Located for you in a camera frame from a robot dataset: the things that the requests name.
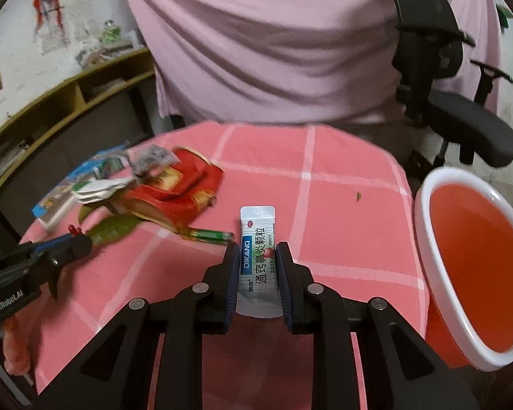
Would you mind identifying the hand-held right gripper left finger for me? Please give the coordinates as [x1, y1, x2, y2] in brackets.
[34, 243, 240, 410]

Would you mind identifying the green stick packet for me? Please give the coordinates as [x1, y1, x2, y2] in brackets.
[182, 227, 235, 244]

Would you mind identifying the wooden shelf unit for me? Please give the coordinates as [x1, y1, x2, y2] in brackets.
[0, 47, 157, 206]

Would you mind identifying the green wrapper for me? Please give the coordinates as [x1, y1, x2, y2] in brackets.
[78, 205, 144, 246]

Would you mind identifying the pink hanging sheet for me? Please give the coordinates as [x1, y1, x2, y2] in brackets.
[116, 0, 503, 125]

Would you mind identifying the pink checked tablecloth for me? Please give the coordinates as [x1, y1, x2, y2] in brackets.
[19, 122, 430, 410]

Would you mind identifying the red hanging wall ornament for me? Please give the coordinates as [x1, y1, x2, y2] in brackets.
[32, 0, 71, 54]

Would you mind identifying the blue printed packet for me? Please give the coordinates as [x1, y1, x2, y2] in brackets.
[32, 149, 129, 229]

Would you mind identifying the white crumpled wrapper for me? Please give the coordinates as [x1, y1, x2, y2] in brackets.
[70, 178, 129, 203]

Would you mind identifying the silver crumpled wrapper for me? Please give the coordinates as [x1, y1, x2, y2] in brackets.
[126, 144, 180, 180]

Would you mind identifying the person's left hand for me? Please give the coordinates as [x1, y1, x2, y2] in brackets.
[0, 318, 31, 377]

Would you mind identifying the green patterned bottle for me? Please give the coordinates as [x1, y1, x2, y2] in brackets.
[100, 19, 120, 45]

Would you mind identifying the red flattened carton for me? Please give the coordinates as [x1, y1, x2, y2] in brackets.
[111, 147, 225, 235]

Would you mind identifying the red bin with white rim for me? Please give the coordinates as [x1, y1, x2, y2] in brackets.
[414, 167, 513, 372]

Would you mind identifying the black office chair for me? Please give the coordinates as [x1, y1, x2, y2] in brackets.
[380, 0, 513, 180]

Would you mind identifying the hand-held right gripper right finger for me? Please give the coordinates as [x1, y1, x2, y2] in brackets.
[276, 242, 482, 410]

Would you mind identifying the white medicine sachet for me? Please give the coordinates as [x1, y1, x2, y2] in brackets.
[239, 206, 283, 317]

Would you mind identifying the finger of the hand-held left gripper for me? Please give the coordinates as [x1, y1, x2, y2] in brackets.
[21, 231, 93, 301]

